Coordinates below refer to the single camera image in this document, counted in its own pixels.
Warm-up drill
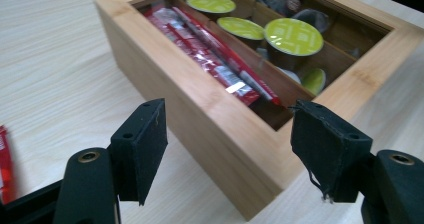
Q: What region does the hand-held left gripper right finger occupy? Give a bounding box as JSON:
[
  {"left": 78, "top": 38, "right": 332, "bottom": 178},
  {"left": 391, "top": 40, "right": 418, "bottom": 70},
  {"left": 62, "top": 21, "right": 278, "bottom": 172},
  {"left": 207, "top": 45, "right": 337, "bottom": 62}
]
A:
[{"left": 290, "top": 99, "right": 374, "bottom": 204}]

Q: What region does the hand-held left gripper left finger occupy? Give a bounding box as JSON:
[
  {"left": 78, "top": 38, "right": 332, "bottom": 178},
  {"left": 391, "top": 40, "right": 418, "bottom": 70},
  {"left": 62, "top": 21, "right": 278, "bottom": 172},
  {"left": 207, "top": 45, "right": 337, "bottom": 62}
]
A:
[{"left": 109, "top": 98, "right": 169, "bottom": 206}]

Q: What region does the bamboo wooden box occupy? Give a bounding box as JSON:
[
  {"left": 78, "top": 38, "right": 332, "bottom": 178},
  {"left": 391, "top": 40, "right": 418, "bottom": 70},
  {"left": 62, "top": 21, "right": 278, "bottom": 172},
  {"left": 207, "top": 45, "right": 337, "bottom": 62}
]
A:
[{"left": 94, "top": 0, "right": 424, "bottom": 222}]

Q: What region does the green lid coffee capsule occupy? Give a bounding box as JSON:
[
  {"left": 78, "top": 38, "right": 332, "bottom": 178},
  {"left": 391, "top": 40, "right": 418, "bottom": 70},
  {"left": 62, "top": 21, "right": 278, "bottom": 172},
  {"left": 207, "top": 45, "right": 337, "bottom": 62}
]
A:
[
  {"left": 185, "top": 0, "right": 237, "bottom": 17},
  {"left": 216, "top": 16, "right": 266, "bottom": 50},
  {"left": 263, "top": 17, "right": 325, "bottom": 72},
  {"left": 300, "top": 67, "right": 328, "bottom": 97}
]

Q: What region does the white lid capsule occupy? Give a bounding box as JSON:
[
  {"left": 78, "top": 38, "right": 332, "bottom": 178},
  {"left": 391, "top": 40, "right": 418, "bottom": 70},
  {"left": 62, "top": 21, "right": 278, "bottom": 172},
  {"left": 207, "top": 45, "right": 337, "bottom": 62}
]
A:
[{"left": 276, "top": 67, "right": 303, "bottom": 85}]

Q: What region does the wide red sachet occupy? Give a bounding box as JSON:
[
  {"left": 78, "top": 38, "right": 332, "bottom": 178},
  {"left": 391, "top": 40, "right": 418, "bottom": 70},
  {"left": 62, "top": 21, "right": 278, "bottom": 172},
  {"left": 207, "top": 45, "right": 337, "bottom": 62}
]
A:
[{"left": 143, "top": 5, "right": 262, "bottom": 107}]

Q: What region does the slim red stick sachet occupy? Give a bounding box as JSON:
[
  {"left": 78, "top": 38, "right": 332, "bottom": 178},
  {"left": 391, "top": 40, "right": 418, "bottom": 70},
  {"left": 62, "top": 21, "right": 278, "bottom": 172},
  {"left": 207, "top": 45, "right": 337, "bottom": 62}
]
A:
[{"left": 171, "top": 6, "right": 283, "bottom": 108}]

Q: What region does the dark capsule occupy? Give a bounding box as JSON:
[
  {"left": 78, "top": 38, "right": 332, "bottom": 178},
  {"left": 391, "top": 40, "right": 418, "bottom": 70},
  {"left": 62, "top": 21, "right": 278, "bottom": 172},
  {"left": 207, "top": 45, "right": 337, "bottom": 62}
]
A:
[{"left": 292, "top": 8, "right": 332, "bottom": 34}]

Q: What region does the red packet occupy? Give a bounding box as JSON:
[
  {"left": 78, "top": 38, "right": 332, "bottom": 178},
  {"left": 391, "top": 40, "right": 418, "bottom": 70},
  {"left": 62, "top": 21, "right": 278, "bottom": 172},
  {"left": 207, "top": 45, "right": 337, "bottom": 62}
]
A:
[{"left": 0, "top": 125, "right": 17, "bottom": 205}]

